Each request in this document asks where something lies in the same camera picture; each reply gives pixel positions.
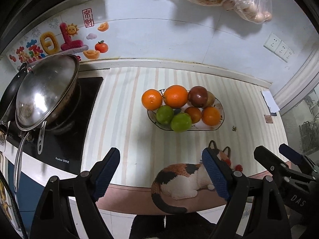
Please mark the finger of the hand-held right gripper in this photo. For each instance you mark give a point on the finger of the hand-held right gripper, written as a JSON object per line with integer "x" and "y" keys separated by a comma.
{"x": 291, "y": 153}
{"x": 271, "y": 163}

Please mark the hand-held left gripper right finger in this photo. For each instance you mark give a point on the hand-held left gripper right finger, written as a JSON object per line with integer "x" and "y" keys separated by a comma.
{"x": 215, "y": 174}

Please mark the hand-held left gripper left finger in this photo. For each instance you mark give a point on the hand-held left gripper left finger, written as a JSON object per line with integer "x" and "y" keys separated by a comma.
{"x": 107, "y": 174}

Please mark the medium orange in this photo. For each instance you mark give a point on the medium orange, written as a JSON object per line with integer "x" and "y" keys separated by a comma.
{"x": 211, "y": 115}

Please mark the green apple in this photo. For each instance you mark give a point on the green apple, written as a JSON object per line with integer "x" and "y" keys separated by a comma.
{"x": 164, "y": 114}
{"x": 181, "y": 122}

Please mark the reddish tangerine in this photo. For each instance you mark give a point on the reddish tangerine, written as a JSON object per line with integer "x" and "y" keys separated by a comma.
{"x": 193, "y": 114}

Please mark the oval bird print plate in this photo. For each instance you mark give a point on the oval bird print plate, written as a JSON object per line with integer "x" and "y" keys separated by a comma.
{"x": 152, "y": 119}

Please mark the brown round pear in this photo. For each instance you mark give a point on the brown round pear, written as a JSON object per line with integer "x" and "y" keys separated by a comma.
{"x": 211, "y": 99}

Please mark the dark red apple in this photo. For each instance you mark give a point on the dark red apple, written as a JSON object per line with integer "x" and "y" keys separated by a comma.
{"x": 198, "y": 96}

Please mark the small orange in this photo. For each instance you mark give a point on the small orange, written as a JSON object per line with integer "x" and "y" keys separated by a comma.
{"x": 152, "y": 99}

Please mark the large orange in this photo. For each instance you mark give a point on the large orange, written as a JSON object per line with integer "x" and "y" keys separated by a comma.
{"x": 176, "y": 96}

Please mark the red cherry tomato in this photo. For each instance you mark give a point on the red cherry tomato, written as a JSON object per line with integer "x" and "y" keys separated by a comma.
{"x": 228, "y": 163}
{"x": 238, "y": 167}

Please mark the frosted glass door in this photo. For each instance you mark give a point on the frosted glass door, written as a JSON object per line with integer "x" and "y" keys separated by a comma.
{"x": 304, "y": 119}

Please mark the calico cat plush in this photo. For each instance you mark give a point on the calico cat plush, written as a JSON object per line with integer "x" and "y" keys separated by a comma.
{"x": 179, "y": 179}

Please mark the small brown card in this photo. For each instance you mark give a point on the small brown card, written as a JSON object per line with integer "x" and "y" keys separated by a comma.
{"x": 268, "y": 118}

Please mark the black induction cooktop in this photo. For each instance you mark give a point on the black induction cooktop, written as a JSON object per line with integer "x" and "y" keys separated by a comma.
{"x": 67, "y": 147}

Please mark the white folded paper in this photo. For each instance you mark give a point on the white folded paper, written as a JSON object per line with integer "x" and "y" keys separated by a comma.
{"x": 270, "y": 100}

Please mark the striped beige table mat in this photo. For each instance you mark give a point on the striped beige table mat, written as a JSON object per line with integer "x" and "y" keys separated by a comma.
{"x": 124, "y": 119}

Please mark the person's dark fleece legs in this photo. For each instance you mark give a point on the person's dark fleece legs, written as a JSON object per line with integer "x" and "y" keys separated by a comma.
{"x": 172, "y": 226}

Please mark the blue cabinet door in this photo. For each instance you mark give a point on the blue cabinet door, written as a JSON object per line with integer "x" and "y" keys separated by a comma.
{"x": 27, "y": 186}

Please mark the black frying pan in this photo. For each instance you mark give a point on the black frying pan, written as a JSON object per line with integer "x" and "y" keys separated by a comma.
{"x": 11, "y": 92}

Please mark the clear plastic bag of eggs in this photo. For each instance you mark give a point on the clear plastic bag of eggs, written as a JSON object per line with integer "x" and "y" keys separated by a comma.
{"x": 251, "y": 7}

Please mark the black range hood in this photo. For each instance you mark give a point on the black range hood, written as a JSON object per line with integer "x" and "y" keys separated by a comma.
{"x": 37, "y": 2}

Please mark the white wall socket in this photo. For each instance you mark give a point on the white wall socket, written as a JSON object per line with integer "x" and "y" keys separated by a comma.
{"x": 289, "y": 54}
{"x": 281, "y": 47}
{"x": 271, "y": 41}

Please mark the gold ingot wall sticker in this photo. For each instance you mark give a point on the gold ingot wall sticker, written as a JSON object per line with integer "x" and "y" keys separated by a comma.
{"x": 91, "y": 55}
{"x": 103, "y": 27}

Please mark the tangerine wall sticker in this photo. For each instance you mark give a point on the tangerine wall sticker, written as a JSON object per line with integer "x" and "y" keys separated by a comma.
{"x": 101, "y": 46}

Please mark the cloud wall sticker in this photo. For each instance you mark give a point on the cloud wall sticker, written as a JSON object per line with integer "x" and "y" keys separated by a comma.
{"x": 91, "y": 36}

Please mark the colourful character wall sticker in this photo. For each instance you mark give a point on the colourful character wall sticker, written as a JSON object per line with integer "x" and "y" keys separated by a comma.
{"x": 49, "y": 42}

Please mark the red seal wall sticker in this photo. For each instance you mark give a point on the red seal wall sticker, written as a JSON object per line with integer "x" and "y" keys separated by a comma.
{"x": 88, "y": 17}

